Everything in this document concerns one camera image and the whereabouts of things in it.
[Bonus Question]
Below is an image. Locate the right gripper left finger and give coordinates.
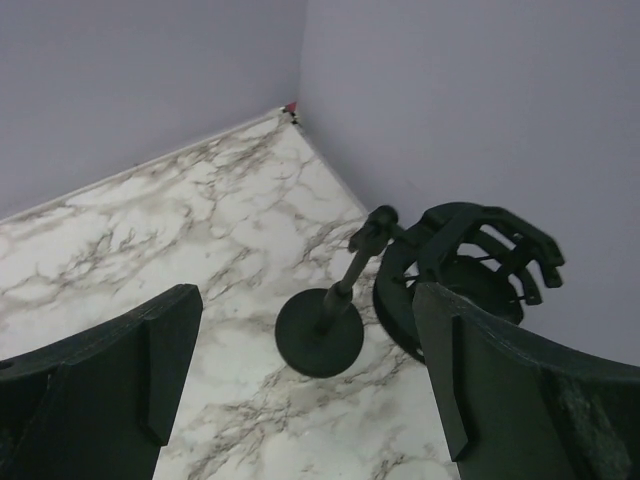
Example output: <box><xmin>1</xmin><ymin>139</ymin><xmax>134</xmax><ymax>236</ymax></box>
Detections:
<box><xmin>1</xmin><ymin>284</ymin><xmax>203</xmax><ymax>479</ymax></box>

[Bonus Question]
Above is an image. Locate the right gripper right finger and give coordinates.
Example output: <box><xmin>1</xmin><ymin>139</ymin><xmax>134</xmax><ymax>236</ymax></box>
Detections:
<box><xmin>413</xmin><ymin>283</ymin><xmax>639</xmax><ymax>480</ymax></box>

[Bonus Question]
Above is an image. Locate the black round-base shock-mount stand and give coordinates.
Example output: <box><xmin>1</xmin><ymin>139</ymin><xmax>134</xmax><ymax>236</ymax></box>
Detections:
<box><xmin>275</xmin><ymin>202</ymin><xmax>565</xmax><ymax>379</ymax></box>

